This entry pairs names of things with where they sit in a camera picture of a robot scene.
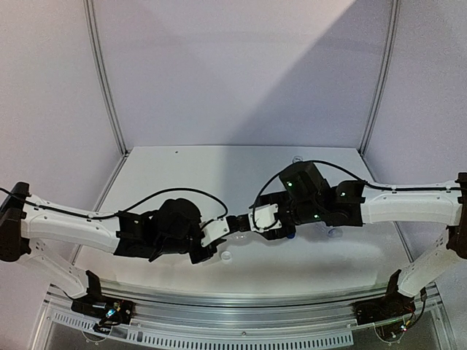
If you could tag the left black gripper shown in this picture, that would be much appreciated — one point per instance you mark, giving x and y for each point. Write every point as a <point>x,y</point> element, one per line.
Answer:
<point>197,259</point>

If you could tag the clear white bottle cap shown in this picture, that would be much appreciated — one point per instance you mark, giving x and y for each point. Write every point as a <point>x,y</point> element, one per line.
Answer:
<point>226,256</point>

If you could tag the left aluminium corner post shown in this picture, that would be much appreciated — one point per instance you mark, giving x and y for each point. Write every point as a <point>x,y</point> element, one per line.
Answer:
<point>102,76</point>

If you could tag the crushed clear plastic bottle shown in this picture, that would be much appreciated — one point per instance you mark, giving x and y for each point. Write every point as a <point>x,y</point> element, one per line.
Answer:
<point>328,232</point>

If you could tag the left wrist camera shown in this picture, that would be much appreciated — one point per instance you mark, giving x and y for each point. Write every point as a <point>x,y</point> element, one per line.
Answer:
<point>215,229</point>

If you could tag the perforated clear acrylic plate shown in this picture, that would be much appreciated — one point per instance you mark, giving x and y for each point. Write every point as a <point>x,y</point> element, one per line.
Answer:
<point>172,326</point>

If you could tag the aluminium corner post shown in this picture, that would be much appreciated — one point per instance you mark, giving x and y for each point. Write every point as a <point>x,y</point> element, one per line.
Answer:
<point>384,70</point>
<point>102,76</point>

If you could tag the aluminium front rail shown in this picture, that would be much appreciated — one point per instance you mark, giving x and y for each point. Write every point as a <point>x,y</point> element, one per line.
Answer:
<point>233,306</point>

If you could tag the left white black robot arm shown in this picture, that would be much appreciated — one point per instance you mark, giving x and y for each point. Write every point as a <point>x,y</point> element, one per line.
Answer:
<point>27,221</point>

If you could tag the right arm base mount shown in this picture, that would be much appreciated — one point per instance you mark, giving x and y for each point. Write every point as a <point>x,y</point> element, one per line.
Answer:
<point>392,304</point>

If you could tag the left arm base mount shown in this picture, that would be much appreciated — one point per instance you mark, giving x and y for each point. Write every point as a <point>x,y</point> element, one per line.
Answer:
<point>109,311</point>

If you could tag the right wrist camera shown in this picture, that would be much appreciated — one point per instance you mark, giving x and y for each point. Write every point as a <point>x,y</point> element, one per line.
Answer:
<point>260,220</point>

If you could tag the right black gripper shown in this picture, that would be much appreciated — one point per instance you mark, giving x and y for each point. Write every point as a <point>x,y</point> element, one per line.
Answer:
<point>265,200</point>

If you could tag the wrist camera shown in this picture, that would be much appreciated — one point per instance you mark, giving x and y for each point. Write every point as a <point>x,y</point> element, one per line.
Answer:
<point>215,229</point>
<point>260,220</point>

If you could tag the right aluminium corner post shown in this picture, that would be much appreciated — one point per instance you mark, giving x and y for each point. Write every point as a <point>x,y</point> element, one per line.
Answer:
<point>384,70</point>

